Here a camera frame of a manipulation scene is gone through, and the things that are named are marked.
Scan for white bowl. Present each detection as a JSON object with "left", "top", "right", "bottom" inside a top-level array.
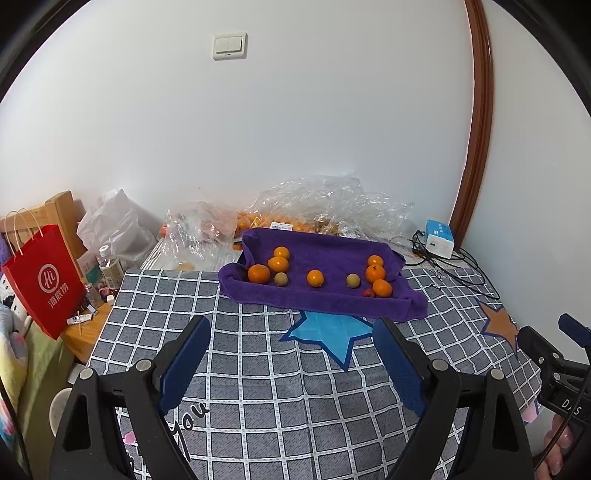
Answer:
[{"left": 50, "top": 388, "right": 75, "bottom": 437}]

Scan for large crinkled clear plastic bag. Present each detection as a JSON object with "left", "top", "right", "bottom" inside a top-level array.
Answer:
[{"left": 242, "top": 175, "right": 416, "bottom": 243}]

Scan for wooden nightstand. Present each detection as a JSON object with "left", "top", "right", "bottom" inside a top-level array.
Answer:
[{"left": 60, "top": 300, "right": 114, "bottom": 365}]

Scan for wooden headboard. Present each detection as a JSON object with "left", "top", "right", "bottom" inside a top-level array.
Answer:
[{"left": 0, "top": 191, "right": 88, "bottom": 259}]

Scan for person's right hand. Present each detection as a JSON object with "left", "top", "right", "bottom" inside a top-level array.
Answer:
[{"left": 536, "top": 415, "right": 577, "bottom": 480}]

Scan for pile of bagged oranges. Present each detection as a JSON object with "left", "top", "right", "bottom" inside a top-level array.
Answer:
[{"left": 235, "top": 210, "right": 319, "bottom": 234}]

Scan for grey checkered bedsheet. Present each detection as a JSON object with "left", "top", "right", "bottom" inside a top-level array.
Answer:
[{"left": 88, "top": 249, "right": 541, "bottom": 480}]

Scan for clear water bottle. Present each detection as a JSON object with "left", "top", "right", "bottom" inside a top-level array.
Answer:
[{"left": 98, "top": 244, "right": 124, "bottom": 289}]

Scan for purple towel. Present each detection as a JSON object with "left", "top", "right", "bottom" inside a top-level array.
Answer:
[{"left": 218, "top": 227, "right": 428, "bottom": 322}]

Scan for red paper bag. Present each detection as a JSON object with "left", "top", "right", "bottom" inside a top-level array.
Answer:
[{"left": 1, "top": 208, "right": 88, "bottom": 340}]

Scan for black cables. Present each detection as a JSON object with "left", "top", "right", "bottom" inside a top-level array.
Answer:
[{"left": 409, "top": 228, "right": 502, "bottom": 301}]

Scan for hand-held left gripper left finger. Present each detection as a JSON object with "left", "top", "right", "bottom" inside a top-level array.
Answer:
[{"left": 50, "top": 315, "right": 212, "bottom": 480}]

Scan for pale green cloth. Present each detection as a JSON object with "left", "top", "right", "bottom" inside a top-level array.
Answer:
[{"left": 18, "top": 318, "right": 88, "bottom": 467}]

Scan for brown wooden door frame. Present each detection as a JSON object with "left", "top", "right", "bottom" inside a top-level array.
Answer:
[{"left": 450, "top": 0, "right": 494, "bottom": 241}]

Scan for white light switch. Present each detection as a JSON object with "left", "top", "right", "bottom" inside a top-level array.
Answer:
[{"left": 212, "top": 32, "right": 248, "bottom": 61}]

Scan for pastel fluffy blanket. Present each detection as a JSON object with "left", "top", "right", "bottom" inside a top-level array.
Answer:
[{"left": 0, "top": 302, "right": 28, "bottom": 444}]

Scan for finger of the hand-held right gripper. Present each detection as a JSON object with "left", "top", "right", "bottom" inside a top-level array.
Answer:
[
  {"left": 558, "top": 313, "right": 591, "bottom": 347},
  {"left": 516, "top": 325, "right": 561, "bottom": 370}
]

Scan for small clear plastic bag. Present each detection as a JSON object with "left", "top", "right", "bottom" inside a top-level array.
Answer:
[{"left": 159, "top": 200, "right": 243, "bottom": 271}]

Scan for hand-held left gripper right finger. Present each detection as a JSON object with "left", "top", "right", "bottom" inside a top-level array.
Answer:
[{"left": 372, "top": 315, "right": 536, "bottom": 480}]

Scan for blue and white tissue box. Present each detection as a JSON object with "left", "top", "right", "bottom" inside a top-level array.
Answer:
[{"left": 425, "top": 219, "right": 457, "bottom": 259}]

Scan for grey plastic bag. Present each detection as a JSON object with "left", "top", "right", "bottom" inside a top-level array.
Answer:
[{"left": 76, "top": 188, "right": 158, "bottom": 268}]

